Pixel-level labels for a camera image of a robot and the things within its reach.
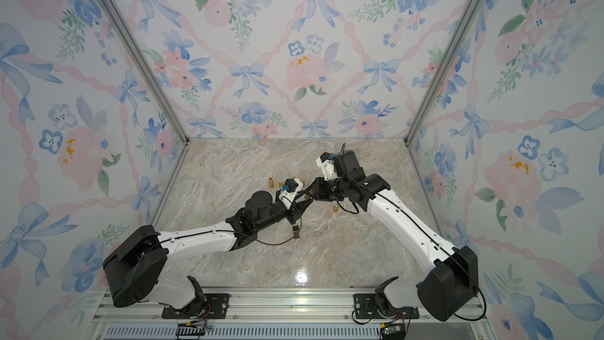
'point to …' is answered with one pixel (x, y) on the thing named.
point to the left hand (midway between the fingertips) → (310, 194)
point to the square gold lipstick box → (296, 231)
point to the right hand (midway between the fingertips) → (309, 190)
